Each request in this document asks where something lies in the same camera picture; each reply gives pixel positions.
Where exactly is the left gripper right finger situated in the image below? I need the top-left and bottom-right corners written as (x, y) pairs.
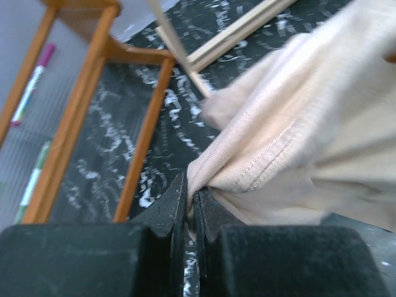
top-left (193, 189), bottom-right (390, 296)

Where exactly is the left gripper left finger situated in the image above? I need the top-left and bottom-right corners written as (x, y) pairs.
top-left (1, 173), bottom-right (187, 296)

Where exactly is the beige t shirt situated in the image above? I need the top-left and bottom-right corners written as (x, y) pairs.
top-left (186, 1), bottom-right (395, 231)

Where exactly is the pink marker pen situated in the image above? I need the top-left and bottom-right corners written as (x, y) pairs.
top-left (10, 43), bottom-right (56, 127)

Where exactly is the orange wooden shelf rack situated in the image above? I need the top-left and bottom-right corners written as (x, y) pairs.
top-left (1, 1), bottom-right (176, 224)

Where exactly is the wooden clothes rack frame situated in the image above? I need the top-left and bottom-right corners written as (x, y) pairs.
top-left (147, 0), bottom-right (296, 97)

